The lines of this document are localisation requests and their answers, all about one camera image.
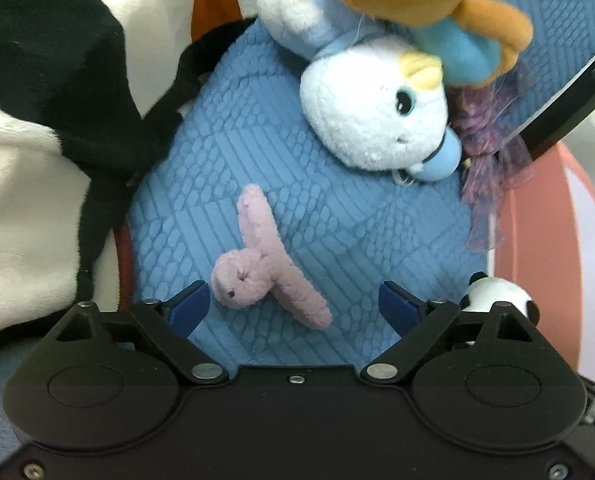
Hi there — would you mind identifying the purple sheer ribbon bag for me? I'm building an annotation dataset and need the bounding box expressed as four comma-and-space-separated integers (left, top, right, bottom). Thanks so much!
447, 63, 533, 252

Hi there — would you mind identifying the white blue unicorn plush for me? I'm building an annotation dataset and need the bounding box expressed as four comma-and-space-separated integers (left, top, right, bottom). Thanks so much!
258, 0, 462, 182

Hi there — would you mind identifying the brown bear plush blue shirt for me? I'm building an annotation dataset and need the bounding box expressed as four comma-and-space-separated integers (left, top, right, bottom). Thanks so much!
341, 0, 533, 87

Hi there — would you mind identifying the small panda plush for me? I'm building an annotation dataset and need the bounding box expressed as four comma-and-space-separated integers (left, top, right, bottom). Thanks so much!
460, 271, 540, 326

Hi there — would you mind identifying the pink worm plush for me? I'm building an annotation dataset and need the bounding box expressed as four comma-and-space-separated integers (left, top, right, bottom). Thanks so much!
211, 184, 332, 330

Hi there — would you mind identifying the blue quilted chair cushion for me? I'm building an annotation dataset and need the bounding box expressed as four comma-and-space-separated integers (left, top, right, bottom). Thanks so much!
127, 0, 595, 366

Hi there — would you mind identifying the pink storage box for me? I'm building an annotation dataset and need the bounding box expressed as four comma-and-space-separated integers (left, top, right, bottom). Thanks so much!
495, 143, 595, 382

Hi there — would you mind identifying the large black white plush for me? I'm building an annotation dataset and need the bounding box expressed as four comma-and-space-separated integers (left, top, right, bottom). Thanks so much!
0, 0, 256, 331

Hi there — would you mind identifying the black chair frame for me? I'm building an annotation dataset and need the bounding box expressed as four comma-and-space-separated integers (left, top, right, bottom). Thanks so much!
520, 55, 595, 160

